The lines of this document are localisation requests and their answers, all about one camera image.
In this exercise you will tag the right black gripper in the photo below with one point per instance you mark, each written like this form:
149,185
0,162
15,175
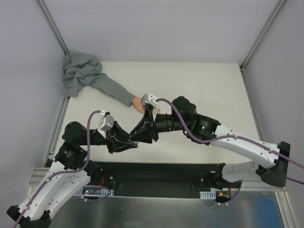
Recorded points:
154,124

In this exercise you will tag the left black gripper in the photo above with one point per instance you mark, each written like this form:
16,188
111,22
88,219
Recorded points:
110,138

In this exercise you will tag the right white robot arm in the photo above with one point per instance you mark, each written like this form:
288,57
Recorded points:
268,161

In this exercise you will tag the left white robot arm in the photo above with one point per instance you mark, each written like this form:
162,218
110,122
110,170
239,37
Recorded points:
70,171

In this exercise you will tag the mannequin hand with nails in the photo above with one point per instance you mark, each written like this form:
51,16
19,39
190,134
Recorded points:
136,102

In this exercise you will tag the grey shirt with sleeve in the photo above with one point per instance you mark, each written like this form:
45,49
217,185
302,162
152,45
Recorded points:
80,70

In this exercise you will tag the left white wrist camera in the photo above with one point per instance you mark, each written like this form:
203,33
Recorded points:
105,123

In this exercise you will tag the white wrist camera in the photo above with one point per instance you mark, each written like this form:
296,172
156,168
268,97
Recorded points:
148,101
105,123

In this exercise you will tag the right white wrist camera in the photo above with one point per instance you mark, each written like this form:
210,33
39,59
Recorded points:
148,101

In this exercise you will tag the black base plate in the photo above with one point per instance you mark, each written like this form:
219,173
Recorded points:
184,181

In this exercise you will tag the left white cable duct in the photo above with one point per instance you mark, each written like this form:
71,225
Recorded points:
94,192

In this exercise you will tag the white cable duct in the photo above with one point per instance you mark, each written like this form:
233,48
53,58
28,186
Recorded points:
208,195
94,192

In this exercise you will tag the right white cable duct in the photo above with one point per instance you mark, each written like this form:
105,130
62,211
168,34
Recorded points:
208,195

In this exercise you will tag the left aluminium frame post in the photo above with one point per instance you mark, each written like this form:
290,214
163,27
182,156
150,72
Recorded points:
52,25

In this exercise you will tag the aluminium frame post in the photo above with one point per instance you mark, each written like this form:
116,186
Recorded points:
52,25
263,32

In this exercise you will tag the right aluminium frame post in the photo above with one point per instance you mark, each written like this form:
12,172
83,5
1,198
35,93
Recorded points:
263,32

